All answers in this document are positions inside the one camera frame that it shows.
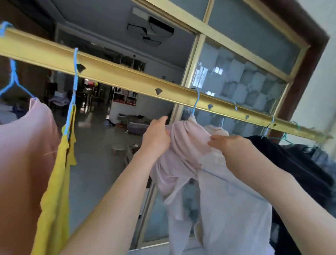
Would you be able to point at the person's left hand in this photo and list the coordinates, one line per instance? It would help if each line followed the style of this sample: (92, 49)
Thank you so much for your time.
(156, 139)

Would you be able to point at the person's right hand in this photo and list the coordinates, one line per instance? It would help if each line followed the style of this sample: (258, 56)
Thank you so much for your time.
(236, 152)

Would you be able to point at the sheer white lace-collar shirt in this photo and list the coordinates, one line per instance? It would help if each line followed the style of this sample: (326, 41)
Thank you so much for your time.
(183, 147)

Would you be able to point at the black sheer blouse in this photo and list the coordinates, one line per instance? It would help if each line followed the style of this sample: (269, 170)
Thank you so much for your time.
(275, 163)

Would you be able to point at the gold clothes rail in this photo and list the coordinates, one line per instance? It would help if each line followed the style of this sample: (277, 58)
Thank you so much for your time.
(118, 76)

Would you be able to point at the mustard yellow t-shirt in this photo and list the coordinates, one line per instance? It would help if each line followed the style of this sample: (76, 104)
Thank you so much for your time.
(52, 210)

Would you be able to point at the pink t-shirt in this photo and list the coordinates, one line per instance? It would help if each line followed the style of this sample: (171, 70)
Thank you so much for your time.
(23, 170)

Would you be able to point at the person's left forearm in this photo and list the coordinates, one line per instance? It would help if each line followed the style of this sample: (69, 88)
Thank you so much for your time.
(113, 210)

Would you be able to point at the person's right forearm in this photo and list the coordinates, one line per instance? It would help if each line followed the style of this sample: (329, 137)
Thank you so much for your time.
(294, 205)

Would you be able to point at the grey sofa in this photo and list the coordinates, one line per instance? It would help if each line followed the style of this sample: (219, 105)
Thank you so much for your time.
(136, 127)

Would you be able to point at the small white stool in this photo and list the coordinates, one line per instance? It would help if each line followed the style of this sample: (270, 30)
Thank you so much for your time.
(118, 148)

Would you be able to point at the gold framed glass door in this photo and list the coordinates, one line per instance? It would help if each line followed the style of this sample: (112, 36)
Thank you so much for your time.
(236, 68)

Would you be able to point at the ceiling lamp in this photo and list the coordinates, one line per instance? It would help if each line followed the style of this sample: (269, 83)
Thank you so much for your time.
(152, 26)

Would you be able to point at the indoor wall shelf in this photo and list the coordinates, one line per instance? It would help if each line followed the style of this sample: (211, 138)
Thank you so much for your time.
(126, 98)

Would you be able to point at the brown door frame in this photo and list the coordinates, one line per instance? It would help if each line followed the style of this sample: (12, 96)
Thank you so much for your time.
(302, 52)

